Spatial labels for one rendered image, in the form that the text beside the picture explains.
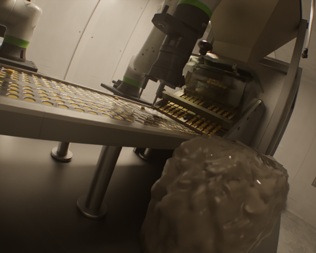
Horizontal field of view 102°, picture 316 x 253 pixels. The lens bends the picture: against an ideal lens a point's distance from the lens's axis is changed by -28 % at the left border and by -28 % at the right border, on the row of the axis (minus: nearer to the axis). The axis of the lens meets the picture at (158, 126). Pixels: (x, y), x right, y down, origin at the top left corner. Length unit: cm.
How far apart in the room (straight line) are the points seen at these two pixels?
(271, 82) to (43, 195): 78
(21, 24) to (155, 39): 63
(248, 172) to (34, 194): 28
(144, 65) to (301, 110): 369
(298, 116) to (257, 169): 396
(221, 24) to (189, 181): 51
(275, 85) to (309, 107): 347
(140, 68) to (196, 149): 72
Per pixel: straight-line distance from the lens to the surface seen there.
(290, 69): 67
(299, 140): 409
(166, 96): 52
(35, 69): 75
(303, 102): 423
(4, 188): 30
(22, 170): 34
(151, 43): 91
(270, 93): 76
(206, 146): 22
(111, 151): 22
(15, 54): 81
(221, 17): 61
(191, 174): 18
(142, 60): 88
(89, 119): 16
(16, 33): 81
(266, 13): 56
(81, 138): 17
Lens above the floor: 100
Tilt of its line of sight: 10 degrees down
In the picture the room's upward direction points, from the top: 24 degrees clockwise
